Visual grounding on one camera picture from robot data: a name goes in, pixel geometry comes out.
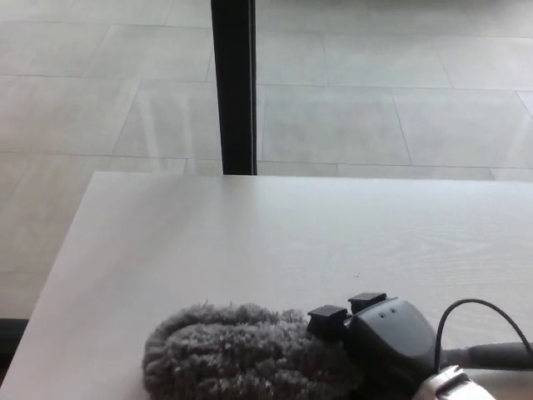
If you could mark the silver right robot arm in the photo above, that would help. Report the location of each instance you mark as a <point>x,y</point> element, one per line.
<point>454,385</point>

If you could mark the black vertical window frame post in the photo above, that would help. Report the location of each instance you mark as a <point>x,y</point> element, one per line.
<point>234,87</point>

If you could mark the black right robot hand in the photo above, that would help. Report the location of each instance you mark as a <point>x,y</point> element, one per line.
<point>387,337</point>

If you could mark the grey microfibre duster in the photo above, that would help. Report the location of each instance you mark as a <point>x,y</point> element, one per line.
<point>233,354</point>

